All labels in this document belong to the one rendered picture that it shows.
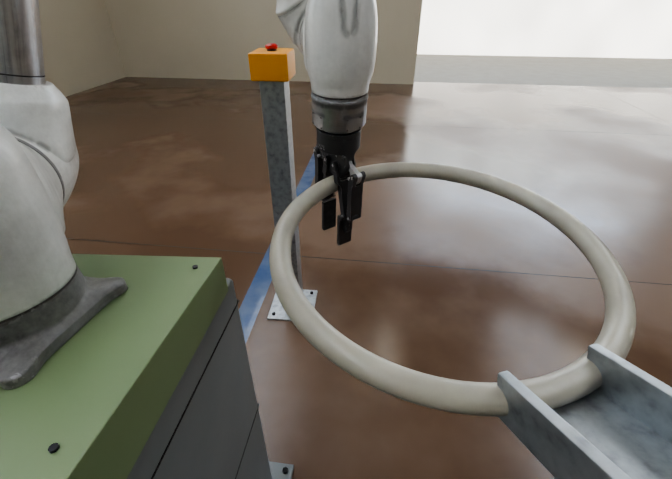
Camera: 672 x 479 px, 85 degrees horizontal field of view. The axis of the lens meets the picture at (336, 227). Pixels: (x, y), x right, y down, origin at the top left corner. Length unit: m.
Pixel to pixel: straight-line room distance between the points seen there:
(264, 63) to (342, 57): 0.69
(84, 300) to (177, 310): 0.12
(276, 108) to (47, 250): 0.88
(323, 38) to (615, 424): 0.54
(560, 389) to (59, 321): 0.56
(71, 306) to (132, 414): 0.17
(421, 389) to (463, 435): 1.07
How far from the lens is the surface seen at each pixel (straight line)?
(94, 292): 0.60
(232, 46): 6.63
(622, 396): 0.47
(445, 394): 0.40
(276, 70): 1.22
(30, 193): 0.53
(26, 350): 0.56
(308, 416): 1.43
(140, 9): 7.22
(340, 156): 0.63
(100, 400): 0.48
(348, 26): 0.55
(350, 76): 0.56
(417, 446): 1.41
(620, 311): 0.56
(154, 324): 0.54
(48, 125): 0.68
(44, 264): 0.54
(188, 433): 0.65
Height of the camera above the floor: 1.24
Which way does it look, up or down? 33 degrees down
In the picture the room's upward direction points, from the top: straight up
